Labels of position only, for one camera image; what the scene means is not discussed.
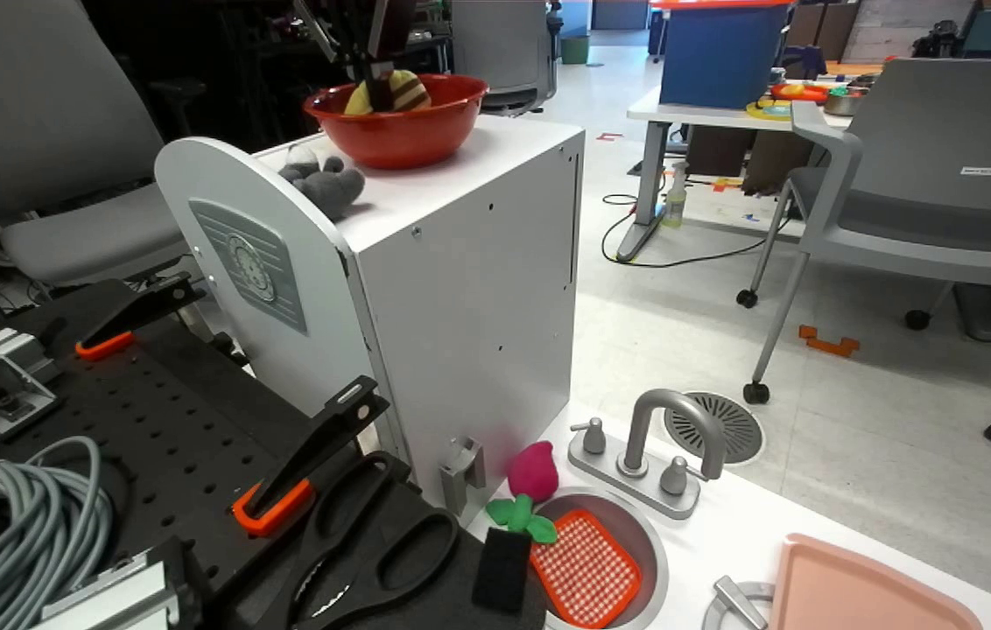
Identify white toy kitchen counter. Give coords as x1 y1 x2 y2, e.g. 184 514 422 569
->
456 392 991 630

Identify pink cutting board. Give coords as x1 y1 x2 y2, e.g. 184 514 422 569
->
765 534 988 630

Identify grey toy sink basin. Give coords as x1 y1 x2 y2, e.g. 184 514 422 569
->
519 486 671 630

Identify black floor cable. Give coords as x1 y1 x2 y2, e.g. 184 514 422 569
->
595 185 779 277

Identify small clear bottle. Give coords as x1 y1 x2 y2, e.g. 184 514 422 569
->
659 161 690 233

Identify red bowl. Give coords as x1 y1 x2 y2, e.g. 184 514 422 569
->
301 69 493 174

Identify grey chair with casters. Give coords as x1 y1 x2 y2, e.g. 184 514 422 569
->
735 56 991 455

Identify grey plush toy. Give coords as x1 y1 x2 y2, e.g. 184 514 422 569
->
276 150 371 224

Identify small black block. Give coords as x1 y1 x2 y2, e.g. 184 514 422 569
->
469 528 537 619

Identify yellow desk item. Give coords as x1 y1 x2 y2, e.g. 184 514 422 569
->
742 94 798 128

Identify grey cable coil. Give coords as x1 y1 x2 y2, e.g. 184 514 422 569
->
0 434 118 630

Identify small orange floor tape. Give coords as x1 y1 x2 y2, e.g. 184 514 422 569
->
793 324 863 362

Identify white desk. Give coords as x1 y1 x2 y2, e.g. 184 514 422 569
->
613 80 870 265

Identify grey toy stove burner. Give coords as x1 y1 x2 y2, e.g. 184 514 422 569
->
695 570 779 630

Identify yellow plushy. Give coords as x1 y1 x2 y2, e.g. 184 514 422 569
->
338 67 434 119

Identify black pegboard table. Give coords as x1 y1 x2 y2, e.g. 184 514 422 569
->
0 277 553 630

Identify black scissors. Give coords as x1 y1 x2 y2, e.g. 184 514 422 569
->
281 453 464 630

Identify orange desk item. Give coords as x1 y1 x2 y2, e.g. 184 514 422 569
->
765 76 834 109

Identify grey office chair backrest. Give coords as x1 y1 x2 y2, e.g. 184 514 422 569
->
448 0 555 115

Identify silver aluminium extrusion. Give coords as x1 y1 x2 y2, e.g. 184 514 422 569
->
32 543 191 630

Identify large grey padded chair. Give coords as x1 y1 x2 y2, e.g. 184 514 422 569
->
0 0 195 296

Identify grey toy faucet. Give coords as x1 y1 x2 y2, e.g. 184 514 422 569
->
562 387 732 524

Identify white toy kitchen cabinet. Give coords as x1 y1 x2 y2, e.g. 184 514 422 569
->
154 111 587 520

